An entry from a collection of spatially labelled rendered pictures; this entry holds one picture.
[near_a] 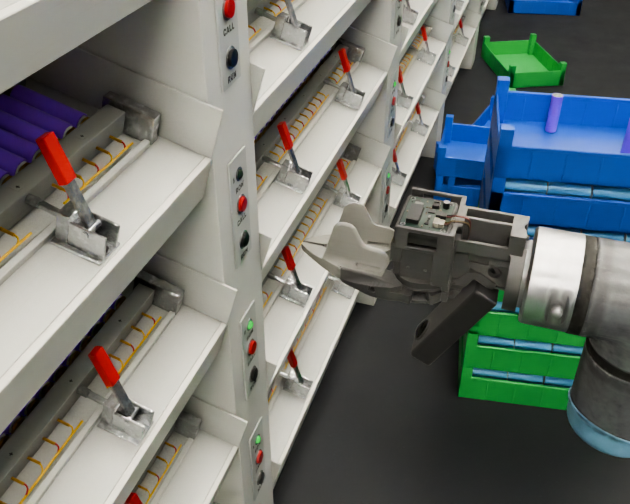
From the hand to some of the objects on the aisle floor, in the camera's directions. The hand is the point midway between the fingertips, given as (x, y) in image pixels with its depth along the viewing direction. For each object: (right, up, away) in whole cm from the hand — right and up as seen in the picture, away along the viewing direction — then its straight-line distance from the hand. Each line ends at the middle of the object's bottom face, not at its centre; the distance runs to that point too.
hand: (315, 252), depth 74 cm
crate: (+44, -23, +72) cm, 88 cm away
